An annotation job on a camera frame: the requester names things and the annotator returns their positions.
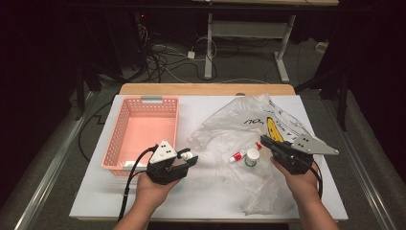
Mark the metal floor rail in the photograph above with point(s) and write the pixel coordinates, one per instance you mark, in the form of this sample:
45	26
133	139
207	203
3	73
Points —
54	163
360	169

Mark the small clear spray bottle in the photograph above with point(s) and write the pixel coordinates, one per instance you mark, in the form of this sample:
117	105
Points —
187	156

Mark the person's right hand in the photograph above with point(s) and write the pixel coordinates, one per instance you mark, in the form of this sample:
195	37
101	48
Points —
301	187

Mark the person's left hand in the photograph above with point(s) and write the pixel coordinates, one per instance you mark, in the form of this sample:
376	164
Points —
151	193

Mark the clear smiley plastic bag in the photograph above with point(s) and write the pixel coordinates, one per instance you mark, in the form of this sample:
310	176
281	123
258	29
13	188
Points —
230	134

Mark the white capped jar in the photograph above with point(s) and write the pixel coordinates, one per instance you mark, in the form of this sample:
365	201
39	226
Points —
252	156

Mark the white metal desk frame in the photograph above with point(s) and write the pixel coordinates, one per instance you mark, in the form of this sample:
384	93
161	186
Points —
249	29

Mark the red and white tube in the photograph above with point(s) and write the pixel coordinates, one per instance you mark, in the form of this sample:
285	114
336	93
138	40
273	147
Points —
241	155

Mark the pink plastic basket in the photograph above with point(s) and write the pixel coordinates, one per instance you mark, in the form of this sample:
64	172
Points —
140	127

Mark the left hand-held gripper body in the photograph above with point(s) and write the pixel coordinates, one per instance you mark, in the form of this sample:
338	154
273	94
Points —
162	171

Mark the white table board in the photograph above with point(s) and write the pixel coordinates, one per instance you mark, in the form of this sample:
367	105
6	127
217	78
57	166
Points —
198	198

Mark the black metal stand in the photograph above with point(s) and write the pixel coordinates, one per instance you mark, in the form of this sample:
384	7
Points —
79	96
343	102

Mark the white power adapter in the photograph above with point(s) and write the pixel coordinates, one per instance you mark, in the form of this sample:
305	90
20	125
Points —
191	54

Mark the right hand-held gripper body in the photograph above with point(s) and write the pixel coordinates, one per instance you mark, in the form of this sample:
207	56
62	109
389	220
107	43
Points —
298	161

